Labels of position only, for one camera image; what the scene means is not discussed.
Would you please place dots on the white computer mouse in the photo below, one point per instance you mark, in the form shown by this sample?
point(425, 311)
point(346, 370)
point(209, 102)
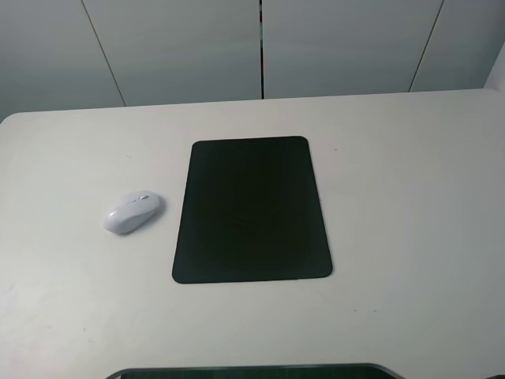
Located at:
point(132, 212)

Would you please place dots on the dark curved robot base edge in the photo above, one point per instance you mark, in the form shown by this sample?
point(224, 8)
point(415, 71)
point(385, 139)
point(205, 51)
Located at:
point(352, 370)

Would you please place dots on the black rectangular mouse pad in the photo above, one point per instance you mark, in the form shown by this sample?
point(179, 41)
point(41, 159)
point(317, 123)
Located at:
point(251, 212)

